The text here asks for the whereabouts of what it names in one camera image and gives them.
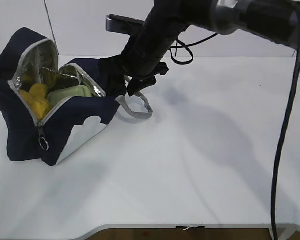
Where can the yellow pear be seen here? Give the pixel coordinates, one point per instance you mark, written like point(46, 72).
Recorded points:
point(36, 100)

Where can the glass container with green lid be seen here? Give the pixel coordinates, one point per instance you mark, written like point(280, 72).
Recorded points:
point(57, 96)

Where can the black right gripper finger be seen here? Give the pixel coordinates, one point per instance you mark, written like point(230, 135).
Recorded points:
point(135, 85)
point(111, 77)

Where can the yellow banana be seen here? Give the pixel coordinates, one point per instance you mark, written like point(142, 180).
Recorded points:
point(45, 76)

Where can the white table leg frame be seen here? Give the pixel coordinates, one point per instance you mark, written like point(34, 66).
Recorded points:
point(285, 233)

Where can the grey wrist camera bar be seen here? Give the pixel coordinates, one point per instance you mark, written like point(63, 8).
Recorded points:
point(123, 25)

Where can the black tape on table edge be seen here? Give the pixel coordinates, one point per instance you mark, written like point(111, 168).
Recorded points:
point(188, 228)

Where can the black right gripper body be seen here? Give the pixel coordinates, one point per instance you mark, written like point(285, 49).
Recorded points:
point(146, 47)

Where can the navy and white lunch bag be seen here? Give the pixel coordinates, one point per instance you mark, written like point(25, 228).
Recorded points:
point(69, 124)

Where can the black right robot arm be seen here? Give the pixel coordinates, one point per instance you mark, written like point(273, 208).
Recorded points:
point(277, 21)

